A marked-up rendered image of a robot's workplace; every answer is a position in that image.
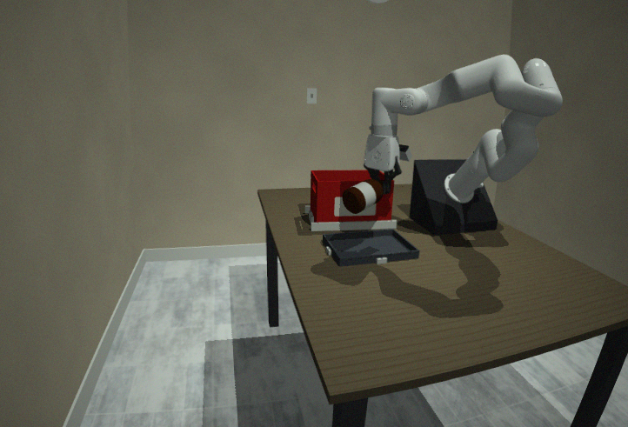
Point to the brown glass bottle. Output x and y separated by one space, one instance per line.
363 195

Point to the red plastic crate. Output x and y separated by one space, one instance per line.
327 188

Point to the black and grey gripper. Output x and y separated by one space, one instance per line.
380 153

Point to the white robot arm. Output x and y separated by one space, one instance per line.
499 155

